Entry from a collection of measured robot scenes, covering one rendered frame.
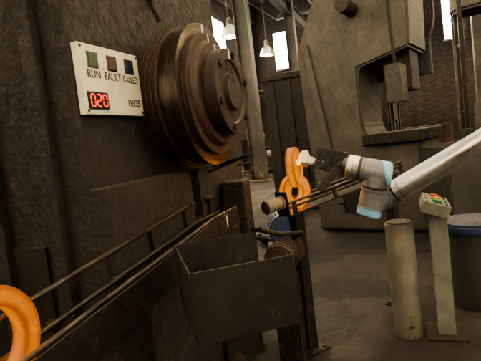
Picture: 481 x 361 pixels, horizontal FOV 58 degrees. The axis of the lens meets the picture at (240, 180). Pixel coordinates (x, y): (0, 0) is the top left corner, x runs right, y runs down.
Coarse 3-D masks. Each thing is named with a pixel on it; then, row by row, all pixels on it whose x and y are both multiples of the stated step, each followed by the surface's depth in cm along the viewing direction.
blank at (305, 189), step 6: (282, 180) 187; (306, 180) 191; (282, 186) 185; (288, 186) 185; (300, 186) 190; (306, 186) 191; (288, 192) 185; (300, 192) 191; (306, 192) 191; (288, 198) 185; (294, 198) 187; (306, 198) 191; (306, 204) 191
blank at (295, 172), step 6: (288, 150) 168; (294, 150) 168; (288, 156) 166; (294, 156) 167; (288, 162) 165; (294, 162) 166; (288, 168) 164; (294, 168) 165; (300, 168) 174; (288, 174) 165; (294, 174) 164; (300, 174) 173; (288, 180) 167; (294, 180) 166; (300, 180) 171; (294, 186) 170
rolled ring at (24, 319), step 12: (0, 288) 70; (12, 288) 72; (0, 300) 69; (12, 300) 72; (24, 300) 74; (12, 312) 73; (24, 312) 74; (36, 312) 76; (12, 324) 74; (24, 324) 74; (36, 324) 76; (24, 336) 74; (36, 336) 76; (12, 348) 74; (24, 348) 73; (12, 360) 73
